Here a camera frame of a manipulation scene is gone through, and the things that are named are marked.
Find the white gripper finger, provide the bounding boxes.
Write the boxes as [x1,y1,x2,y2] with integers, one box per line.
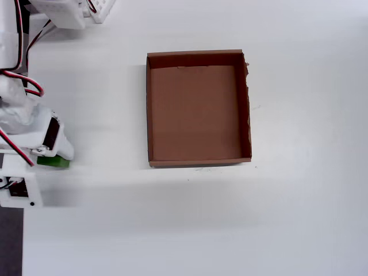
[55,134,75,161]

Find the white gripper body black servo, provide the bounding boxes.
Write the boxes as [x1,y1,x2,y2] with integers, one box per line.
[0,105,64,158]

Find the green cube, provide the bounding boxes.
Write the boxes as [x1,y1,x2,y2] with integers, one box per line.
[36,155,71,170]

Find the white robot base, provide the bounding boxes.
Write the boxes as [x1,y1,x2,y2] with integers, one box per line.
[85,0,116,24]

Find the brown cardboard box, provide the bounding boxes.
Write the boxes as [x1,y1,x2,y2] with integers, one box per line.
[145,49,254,169]

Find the red black gripper servo wire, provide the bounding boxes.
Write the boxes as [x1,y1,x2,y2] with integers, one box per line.
[0,129,35,167]

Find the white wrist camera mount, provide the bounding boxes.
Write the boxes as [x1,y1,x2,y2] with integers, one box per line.
[0,152,44,208]

